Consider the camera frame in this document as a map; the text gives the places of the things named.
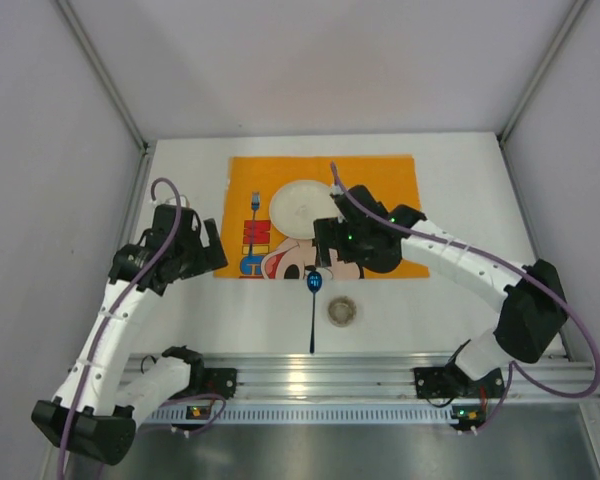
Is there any white round plate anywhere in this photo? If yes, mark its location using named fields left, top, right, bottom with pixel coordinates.
left=269, top=180, right=339, bottom=240

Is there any orange Mickey Mouse placemat cloth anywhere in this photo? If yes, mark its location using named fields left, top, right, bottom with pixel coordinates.
left=215, top=154, right=421, bottom=280

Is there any blue metal spoon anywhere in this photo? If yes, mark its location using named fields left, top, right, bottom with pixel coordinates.
left=306, top=271, right=323, bottom=354

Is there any blue metal fork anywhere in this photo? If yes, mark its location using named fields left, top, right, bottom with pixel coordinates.
left=248, top=191, right=260, bottom=256

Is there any small metal cup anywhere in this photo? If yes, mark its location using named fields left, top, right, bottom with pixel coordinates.
left=327, top=296, right=357, bottom=328

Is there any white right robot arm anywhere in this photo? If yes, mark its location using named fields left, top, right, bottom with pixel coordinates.
left=313, top=185, right=567, bottom=393

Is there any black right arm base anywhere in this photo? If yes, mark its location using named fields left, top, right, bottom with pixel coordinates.
left=413, top=341, right=505, bottom=408

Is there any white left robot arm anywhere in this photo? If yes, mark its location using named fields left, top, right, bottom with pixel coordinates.
left=31, top=204, right=237, bottom=465

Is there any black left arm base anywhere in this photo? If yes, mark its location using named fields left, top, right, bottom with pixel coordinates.
left=139, top=346, right=237, bottom=401

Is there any aluminium mounting rail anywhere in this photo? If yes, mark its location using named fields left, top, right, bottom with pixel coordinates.
left=119, top=352, right=600, bottom=401

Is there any perforated metal cable tray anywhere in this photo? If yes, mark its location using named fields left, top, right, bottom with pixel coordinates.
left=145, top=403, right=484, bottom=426

